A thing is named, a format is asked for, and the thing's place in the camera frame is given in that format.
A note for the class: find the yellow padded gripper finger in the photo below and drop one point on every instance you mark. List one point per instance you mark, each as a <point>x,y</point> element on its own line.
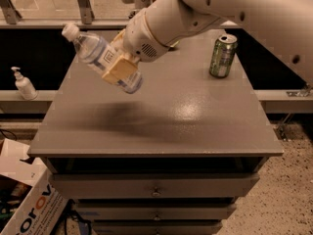
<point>118,67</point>
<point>117,42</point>

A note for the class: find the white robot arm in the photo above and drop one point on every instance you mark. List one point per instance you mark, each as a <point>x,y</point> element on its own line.
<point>284,27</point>

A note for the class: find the white pump dispenser bottle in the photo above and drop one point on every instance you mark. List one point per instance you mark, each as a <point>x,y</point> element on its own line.
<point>24,85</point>

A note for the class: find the green soda can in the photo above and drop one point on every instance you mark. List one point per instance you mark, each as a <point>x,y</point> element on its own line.
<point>223,55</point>

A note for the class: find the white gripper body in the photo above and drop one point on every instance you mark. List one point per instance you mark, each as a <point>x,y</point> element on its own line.
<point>142,38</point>

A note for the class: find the top drawer knob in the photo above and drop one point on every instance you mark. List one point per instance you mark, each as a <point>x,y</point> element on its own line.
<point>156,192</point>

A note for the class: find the clear plastic water bottle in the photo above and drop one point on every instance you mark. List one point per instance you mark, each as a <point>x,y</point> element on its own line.
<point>90,48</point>

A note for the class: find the white cardboard box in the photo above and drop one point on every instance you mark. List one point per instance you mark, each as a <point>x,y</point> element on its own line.
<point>30,205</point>

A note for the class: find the drawer knob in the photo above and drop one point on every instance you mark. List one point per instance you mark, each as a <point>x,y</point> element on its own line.
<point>156,192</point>
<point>157,218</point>

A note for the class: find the grey drawer cabinet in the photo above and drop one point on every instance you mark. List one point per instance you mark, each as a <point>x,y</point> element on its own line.
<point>199,139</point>

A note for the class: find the middle drawer knob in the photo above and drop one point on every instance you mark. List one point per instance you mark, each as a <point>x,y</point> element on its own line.
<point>157,218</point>

